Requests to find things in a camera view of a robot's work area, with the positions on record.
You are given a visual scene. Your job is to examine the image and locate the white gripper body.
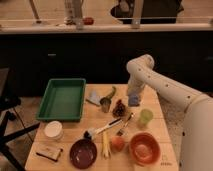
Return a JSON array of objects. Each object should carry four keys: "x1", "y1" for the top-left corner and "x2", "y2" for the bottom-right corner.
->
[{"x1": 127, "y1": 76, "x2": 145, "y2": 96}]

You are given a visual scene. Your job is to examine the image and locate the blue sponge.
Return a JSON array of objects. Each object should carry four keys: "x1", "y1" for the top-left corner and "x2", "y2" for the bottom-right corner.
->
[{"x1": 128, "y1": 94, "x2": 140, "y2": 107}]

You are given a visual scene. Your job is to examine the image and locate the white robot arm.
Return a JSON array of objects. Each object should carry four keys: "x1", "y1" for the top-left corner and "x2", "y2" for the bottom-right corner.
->
[{"x1": 126, "y1": 54, "x2": 213, "y2": 171}]

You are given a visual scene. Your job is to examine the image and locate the green plastic cup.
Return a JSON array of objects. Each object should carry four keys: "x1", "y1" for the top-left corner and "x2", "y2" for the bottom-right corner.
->
[{"x1": 139, "y1": 109, "x2": 153, "y2": 126}]

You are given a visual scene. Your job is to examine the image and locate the small metal cup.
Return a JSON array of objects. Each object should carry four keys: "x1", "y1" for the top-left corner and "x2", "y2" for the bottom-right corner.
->
[{"x1": 100, "y1": 97, "x2": 111, "y2": 113}]

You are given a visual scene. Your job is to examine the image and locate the green chili pepper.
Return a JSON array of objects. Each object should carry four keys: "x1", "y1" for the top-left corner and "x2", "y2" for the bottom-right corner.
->
[{"x1": 106, "y1": 86, "x2": 116, "y2": 99}]

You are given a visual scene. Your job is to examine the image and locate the brown pine cone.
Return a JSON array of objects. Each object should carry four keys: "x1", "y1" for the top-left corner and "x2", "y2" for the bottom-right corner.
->
[{"x1": 113, "y1": 100, "x2": 126, "y2": 117}]

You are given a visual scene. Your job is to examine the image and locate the grey folded cloth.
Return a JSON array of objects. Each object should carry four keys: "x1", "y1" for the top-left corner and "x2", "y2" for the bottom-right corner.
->
[{"x1": 86, "y1": 91, "x2": 100, "y2": 106}]

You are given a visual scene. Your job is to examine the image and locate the metal fork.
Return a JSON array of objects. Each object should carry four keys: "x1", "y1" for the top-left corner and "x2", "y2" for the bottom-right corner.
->
[{"x1": 116, "y1": 113, "x2": 134, "y2": 136}]

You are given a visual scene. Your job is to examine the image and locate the orange fruit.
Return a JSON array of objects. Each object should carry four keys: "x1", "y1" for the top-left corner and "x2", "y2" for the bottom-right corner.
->
[{"x1": 110, "y1": 136, "x2": 125, "y2": 151}]

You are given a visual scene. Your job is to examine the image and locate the orange bowl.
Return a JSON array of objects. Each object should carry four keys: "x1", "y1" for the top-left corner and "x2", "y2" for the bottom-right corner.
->
[{"x1": 129, "y1": 133, "x2": 161, "y2": 166}]

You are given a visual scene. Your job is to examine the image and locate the black white brush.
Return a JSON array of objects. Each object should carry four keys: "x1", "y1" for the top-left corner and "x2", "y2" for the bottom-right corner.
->
[{"x1": 83, "y1": 118, "x2": 122, "y2": 140}]

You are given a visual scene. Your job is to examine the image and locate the red object on counter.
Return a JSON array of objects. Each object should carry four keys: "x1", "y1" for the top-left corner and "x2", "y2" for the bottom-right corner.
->
[{"x1": 83, "y1": 17, "x2": 94, "y2": 25}]

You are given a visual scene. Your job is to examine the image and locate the green plastic tray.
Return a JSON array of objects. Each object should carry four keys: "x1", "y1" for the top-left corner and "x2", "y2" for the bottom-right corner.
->
[{"x1": 36, "y1": 78, "x2": 86, "y2": 122}]

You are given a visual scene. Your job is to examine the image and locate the white round container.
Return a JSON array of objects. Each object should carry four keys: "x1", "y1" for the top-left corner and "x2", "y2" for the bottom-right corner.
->
[{"x1": 44, "y1": 121, "x2": 63, "y2": 140}]

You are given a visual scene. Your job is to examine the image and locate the wooden block eraser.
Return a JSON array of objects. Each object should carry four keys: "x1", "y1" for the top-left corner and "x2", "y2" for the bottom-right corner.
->
[{"x1": 36, "y1": 145, "x2": 63, "y2": 162}]

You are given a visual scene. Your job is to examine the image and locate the black chair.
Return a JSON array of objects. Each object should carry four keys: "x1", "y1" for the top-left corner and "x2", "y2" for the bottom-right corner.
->
[{"x1": 0, "y1": 68, "x2": 39, "y2": 171}]

